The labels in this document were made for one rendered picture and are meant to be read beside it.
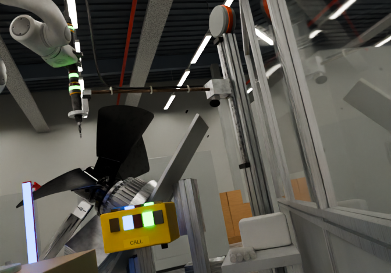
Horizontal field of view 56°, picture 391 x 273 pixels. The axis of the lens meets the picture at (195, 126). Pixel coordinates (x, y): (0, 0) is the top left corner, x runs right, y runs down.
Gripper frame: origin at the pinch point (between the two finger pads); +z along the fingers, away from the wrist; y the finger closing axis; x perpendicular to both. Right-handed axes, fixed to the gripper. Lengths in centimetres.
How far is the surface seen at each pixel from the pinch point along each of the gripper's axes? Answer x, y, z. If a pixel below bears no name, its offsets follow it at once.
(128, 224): -62, 28, -41
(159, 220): -62, 36, -41
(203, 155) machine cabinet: 35, -27, 588
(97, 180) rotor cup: -45.0, 2.1, 4.9
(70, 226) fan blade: -60, -9, 3
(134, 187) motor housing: -51, 17, 2
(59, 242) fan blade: -64, -12, 0
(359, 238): -69, 70, -71
